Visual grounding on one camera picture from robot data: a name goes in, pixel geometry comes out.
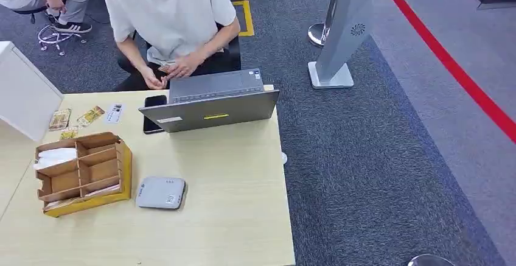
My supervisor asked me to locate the chrome stanchion post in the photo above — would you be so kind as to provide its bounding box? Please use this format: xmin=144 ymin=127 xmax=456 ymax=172
xmin=307 ymin=0 xmax=343 ymax=48

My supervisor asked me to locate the black stool chrome base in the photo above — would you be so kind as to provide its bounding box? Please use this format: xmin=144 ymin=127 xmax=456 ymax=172
xmin=14 ymin=5 xmax=88 ymax=57

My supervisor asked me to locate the white printed card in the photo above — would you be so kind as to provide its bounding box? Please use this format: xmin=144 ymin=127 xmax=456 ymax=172
xmin=105 ymin=102 xmax=126 ymax=125

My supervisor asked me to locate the green yellow printed card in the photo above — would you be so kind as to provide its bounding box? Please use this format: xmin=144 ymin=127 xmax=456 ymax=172
xmin=59 ymin=126 xmax=83 ymax=141

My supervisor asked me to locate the person's hand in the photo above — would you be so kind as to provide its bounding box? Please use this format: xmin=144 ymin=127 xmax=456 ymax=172
xmin=46 ymin=0 xmax=68 ymax=14

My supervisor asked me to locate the wooden card box yellow base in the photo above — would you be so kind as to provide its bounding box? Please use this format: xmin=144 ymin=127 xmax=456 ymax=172
xmin=34 ymin=131 xmax=133 ymax=219

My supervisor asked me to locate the grey kiosk stand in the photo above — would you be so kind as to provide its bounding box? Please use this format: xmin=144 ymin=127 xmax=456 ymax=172
xmin=308 ymin=0 xmax=375 ymax=90

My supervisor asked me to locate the red floor tape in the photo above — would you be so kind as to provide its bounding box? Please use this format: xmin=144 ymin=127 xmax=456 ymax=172
xmin=375 ymin=0 xmax=516 ymax=144

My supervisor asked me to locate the grey laptop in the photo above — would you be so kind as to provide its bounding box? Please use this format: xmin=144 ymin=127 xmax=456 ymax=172
xmin=138 ymin=68 xmax=280 ymax=133

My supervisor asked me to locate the person's left hand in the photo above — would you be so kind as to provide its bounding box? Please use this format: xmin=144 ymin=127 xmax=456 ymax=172
xmin=163 ymin=52 xmax=207 ymax=81

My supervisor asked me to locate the person's right hand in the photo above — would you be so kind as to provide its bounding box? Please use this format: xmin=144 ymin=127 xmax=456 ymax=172
xmin=141 ymin=68 xmax=169 ymax=91

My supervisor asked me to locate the white card stack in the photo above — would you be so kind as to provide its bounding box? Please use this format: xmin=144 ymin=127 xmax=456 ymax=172
xmin=33 ymin=147 xmax=78 ymax=171

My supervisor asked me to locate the white cabinet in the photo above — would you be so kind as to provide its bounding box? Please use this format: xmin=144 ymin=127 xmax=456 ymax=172
xmin=0 ymin=41 xmax=65 ymax=142

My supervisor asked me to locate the chrome round stanchion base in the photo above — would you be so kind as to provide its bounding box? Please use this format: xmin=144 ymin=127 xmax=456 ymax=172
xmin=407 ymin=254 xmax=456 ymax=266

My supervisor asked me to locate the yellow floor tape frame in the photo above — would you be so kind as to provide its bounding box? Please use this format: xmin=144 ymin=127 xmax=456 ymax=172
xmin=231 ymin=0 xmax=256 ymax=37

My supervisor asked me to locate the grey flat square device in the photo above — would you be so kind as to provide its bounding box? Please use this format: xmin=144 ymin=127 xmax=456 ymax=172
xmin=135 ymin=177 xmax=187 ymax=211

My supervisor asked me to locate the black phone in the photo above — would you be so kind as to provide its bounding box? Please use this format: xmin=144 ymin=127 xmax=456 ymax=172
xmin=142 ymin=94 xmax=168 ymax=135

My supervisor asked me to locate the pale card in slot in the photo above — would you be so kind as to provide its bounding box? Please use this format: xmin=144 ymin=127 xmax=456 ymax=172
xmin=43 ymin=197 xmax=83 ymax=211
xmin=82 ymin=184 xmax=121 ymax=199

